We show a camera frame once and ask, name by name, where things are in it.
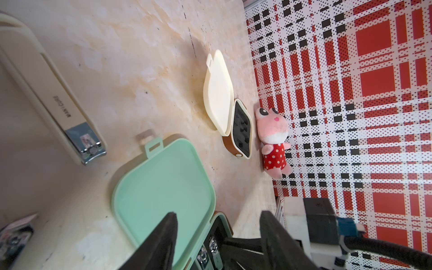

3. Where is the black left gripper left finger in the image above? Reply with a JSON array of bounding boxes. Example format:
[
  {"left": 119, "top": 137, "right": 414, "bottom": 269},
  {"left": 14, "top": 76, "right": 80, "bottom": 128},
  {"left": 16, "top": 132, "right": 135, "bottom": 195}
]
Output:
[{"left": 119, "top": 212, "right": 178, "bottom": 270}]

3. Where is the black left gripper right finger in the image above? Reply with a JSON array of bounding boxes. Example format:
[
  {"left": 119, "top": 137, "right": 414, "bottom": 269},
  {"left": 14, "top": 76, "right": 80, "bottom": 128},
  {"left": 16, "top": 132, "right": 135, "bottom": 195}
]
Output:
[{"left": 259, "top": 211, "right": 317, "bottom": 270}]

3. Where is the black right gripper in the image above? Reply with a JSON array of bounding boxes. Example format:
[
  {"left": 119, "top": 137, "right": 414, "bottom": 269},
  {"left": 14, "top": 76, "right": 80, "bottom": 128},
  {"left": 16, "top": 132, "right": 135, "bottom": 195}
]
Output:
[{"left": 220, "top": 197, "right": 367, "bottom": 270}]

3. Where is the mint green manicure case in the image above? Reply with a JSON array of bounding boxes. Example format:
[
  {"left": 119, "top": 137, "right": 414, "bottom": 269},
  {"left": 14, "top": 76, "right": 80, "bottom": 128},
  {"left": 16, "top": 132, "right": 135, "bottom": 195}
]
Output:
[{"left": 111, "top": 138, "right": 233, "bottom": 270}]

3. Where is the silver clipper pair right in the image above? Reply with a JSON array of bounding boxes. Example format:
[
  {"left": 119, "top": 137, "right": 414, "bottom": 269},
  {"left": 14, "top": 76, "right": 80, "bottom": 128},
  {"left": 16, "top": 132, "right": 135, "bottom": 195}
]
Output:
[{"left": 209, "top": 236, "right": 224, "bottom": 270}]

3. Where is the silver clipper pair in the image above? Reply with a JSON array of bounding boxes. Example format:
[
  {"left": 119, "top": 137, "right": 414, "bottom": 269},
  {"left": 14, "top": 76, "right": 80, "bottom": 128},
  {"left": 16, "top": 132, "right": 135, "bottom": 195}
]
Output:
[
  {"left": 209, "top": 236, "right": 224, "bottom": 270},
  {"left": 196, "top": 245, "right": 209, "bottom": 270}
]

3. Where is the silver clipper pair left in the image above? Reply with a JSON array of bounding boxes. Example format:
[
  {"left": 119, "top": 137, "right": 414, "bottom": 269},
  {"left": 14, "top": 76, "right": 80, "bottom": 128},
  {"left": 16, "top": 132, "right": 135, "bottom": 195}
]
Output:
[{"left": 196, "top": 245, "right": 209, "bottom": 270}]

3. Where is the cream nail clipper far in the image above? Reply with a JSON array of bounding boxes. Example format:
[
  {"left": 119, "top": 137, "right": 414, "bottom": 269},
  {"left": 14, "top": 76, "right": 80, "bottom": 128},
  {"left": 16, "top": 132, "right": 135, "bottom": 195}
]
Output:
[{"left": 1, "top": 13, "right": 106, "bottom": 165}]

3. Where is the pink frog plush red dress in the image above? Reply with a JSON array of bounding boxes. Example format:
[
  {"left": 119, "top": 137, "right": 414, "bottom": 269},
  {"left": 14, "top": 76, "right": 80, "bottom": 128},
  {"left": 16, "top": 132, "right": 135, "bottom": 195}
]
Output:
[{"left": 255, "top": 108, "right": 293, "bottom": 180}]

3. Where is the cream manicure case right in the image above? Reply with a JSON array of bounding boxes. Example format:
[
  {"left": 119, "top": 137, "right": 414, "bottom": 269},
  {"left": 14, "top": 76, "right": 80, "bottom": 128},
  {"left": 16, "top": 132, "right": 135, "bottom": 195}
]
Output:
[{"left": 203, "top": 50, "right": 254, "bottom": 159}]

